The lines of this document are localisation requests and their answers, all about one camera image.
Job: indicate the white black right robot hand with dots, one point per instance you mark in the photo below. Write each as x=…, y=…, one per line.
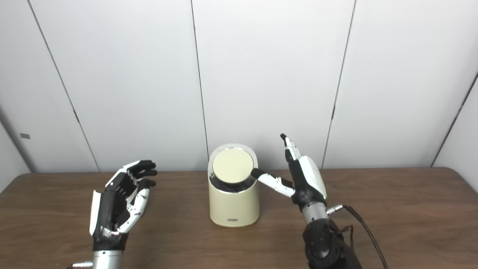
x=310, y=179

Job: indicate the cream round bin lid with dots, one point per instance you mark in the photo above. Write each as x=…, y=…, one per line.
x=232, y=165

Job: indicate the cream-colored round bin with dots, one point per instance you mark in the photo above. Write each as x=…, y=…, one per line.
x=233, y=207

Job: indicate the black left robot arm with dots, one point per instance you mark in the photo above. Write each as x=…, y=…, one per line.
x=107, y=259

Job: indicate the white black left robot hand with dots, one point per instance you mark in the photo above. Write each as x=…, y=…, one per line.
x=108, y=209

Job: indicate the small grey wall plate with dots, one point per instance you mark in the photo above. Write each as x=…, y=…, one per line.
x=25, y=136

